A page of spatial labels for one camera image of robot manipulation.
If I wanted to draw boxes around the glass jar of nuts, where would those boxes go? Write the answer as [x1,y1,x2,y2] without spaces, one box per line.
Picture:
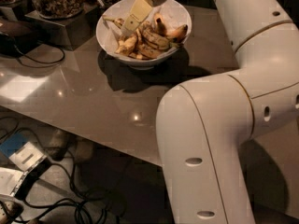
[32,0,83,20]

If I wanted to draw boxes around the spotted banana bunch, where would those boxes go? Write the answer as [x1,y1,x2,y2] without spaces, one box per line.
[129,21,180,60]

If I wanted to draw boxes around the steel display stand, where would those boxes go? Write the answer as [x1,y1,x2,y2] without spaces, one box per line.
[0,0,34,21]
[25,4,101,50]

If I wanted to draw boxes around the white power strip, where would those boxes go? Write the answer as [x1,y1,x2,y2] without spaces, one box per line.
[0,201,23,224]

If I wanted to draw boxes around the small orange banana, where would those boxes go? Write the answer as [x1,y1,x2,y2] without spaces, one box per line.
[166,24,188,43]

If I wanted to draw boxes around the blue white floor box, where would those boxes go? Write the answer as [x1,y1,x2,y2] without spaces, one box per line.
[0,133,47,171]

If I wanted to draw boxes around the black floor cables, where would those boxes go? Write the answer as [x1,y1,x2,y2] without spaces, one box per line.
[0,115,132,224]

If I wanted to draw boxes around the long spotted banana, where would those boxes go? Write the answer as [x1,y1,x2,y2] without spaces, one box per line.
[104,16,137,56]

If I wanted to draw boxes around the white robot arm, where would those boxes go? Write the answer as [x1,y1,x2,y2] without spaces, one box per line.
[156,0,299,224]

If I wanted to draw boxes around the dark round appliance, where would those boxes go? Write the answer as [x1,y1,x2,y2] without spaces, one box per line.
[0,19,41,57]

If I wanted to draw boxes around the small upright yellow banana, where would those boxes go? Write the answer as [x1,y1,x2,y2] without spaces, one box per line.
[154,13,167,35]

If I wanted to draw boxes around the black appliance cable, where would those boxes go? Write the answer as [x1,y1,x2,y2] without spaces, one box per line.
[12,42,66,66]

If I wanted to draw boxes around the white ceramic bowl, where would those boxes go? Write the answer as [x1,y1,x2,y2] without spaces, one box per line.
[96,0,192,69]

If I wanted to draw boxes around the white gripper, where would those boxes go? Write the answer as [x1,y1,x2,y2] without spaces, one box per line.
[121,0,166,36]

